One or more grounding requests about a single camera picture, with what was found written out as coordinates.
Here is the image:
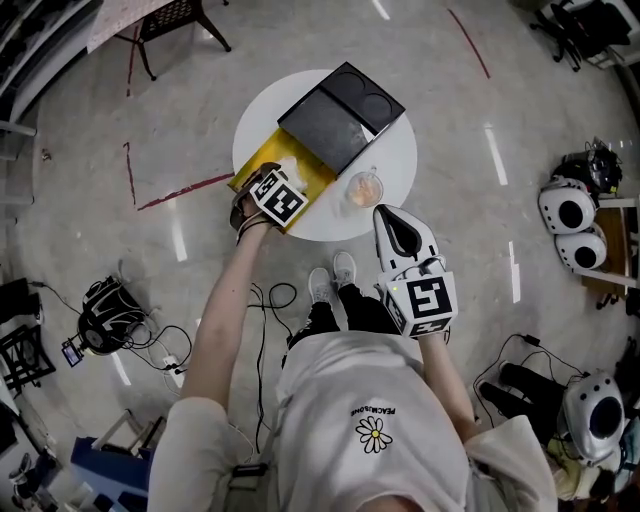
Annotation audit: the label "white hard-shell backpack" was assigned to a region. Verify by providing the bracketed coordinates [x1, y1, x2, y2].
[537, 178, 598, 236]
[554, 230, 609, 274]

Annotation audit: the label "small black screen device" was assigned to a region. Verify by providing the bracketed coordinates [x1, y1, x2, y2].
[60, 338, 85, 370]

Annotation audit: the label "person's left grey shoe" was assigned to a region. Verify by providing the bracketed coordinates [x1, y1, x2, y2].
[307, 266, 333, 307]

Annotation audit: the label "dark wooden chair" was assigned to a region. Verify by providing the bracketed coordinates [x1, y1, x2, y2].
[112, 0, 233, 82]

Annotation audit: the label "white power strip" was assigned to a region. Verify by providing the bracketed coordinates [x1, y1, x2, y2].
[161, 353, 187, 390]

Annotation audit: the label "white tissue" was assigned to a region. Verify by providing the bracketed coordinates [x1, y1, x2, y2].
[276, 155, 310, 191]

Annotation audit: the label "clear glass cup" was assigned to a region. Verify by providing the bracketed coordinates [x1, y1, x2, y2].
[346, 166, 386, 210]

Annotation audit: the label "round white side table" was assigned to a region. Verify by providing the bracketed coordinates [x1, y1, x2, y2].
[231, 68, 419, 243]

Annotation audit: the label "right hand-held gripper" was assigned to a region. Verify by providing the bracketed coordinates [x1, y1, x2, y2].
[372, 203, 460, 341]

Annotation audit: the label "person's right forearm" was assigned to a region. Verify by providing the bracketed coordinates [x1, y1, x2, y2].
[417, 333, 479, 444]

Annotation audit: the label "person's right grey shoe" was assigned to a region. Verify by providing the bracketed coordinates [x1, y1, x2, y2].
[332, 250, 358, 292]

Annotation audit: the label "yellow and black tray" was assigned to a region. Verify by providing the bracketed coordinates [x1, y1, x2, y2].
[226, 60, 407, 202]

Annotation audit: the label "person's grey shoe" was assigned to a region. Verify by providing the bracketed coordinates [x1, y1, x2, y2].
[307, 266, 333, 307]
[332, 250, 358, 292]

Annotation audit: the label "black office chair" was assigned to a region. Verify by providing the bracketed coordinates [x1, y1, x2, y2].
[528, 0, 632, 72]

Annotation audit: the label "black power cable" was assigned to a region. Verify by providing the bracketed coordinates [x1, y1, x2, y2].
[247, 282, 299, 456]

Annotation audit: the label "black backpack with cables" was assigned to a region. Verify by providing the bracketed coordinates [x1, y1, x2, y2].
[76, 276, 147, 357]

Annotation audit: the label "person's white shirt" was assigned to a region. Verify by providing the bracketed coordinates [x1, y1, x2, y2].
[147, 329, 559, 512]

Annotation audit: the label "grey hard-shell backpack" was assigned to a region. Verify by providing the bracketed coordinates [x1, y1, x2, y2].
[562, 370, 627, 467]

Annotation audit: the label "person's left forearm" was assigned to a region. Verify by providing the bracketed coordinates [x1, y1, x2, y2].
[178, 219, 282, 416]

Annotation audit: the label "person's black trousers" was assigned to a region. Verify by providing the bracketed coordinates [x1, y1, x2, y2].
[286, 281, 402, 352]

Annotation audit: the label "black metal stand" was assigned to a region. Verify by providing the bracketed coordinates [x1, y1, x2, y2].
[0, 322, 57, 397]

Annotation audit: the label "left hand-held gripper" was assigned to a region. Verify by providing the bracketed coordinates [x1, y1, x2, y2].
[228, 161, 310, 237]

